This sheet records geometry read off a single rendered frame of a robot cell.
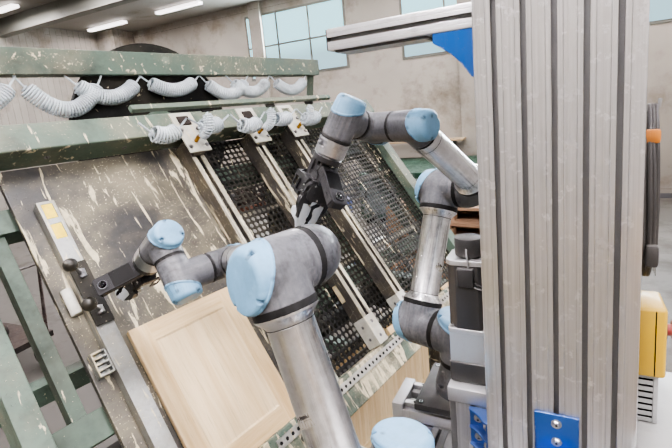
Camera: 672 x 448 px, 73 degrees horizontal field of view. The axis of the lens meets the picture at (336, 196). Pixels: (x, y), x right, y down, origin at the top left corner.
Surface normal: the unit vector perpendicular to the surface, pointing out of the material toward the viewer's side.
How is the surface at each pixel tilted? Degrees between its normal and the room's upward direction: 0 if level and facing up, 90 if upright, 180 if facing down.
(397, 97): 90
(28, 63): 90
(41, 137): 54
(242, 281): 83
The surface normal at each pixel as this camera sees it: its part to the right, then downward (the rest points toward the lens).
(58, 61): 0.79, 0.04
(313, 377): 0.23, -0.15
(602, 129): -0.45, 0.21
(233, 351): 0.58, -0.54
